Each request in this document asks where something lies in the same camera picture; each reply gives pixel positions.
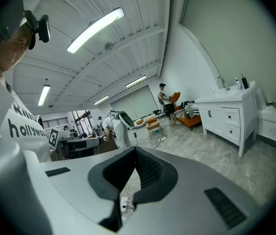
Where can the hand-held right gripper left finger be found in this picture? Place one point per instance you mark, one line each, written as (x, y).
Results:
(79, 180)

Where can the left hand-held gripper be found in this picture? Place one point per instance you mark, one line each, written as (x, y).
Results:
(56, 138)

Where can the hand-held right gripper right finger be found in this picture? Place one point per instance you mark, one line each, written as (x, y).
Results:
(189, 180)

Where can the white drawer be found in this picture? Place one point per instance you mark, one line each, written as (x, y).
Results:
(235, 137)
(234, 120)

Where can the white box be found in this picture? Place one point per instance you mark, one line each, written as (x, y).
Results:
(269, 124)

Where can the long ceiling light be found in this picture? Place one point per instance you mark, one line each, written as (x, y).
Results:
(44, 95)
(101, 100)
(136, 81)
(96, 29)

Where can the white power strip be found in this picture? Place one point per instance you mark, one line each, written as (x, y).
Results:
(162, 138)
(124, 203)

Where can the teal box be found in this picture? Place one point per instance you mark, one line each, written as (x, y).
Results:
(157, 131)

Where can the orange sofa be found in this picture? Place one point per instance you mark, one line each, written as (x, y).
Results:
(191, 121)

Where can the wooden side table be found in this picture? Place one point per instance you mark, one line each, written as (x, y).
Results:
(154, 125)

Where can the black white patterned cloth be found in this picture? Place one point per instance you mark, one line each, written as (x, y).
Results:
(190, 109)

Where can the black chair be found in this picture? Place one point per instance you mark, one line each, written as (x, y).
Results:
(157, 114)

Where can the orange pillow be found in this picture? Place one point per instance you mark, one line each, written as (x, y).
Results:
(176, 97)

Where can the chrome faucet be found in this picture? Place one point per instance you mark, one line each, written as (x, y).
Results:
(222, 82)

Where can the white bottle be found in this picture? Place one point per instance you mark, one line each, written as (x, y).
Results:
(237, 83)

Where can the black soap dispenser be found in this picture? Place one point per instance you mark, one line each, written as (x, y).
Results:
(245, 82)

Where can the person's head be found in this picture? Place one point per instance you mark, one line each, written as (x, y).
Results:
(8, 53)

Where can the black head-mounted camera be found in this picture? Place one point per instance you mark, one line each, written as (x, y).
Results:
(43, 28)

